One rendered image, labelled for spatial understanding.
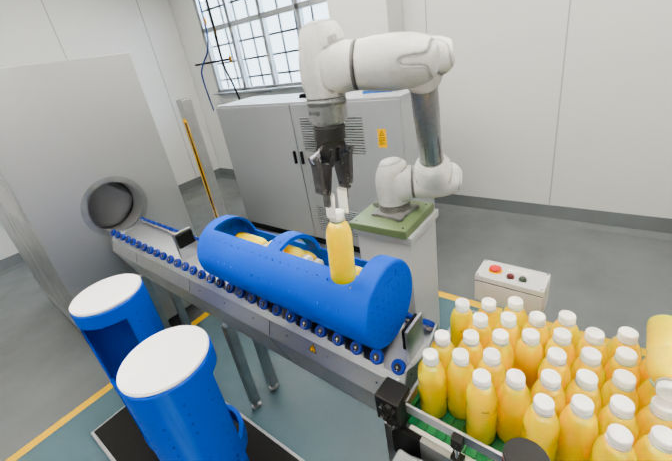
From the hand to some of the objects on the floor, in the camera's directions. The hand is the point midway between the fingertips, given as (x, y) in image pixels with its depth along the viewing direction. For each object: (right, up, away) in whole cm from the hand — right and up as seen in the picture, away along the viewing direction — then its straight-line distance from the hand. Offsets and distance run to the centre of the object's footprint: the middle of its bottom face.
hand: (336, 203), depth 91 cm
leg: (-39, -111, +130) cm, 175 cm away
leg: (-124, -103, +180) cm, 241 cm away
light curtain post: (-57, -94, +174) cm, 206 cm away
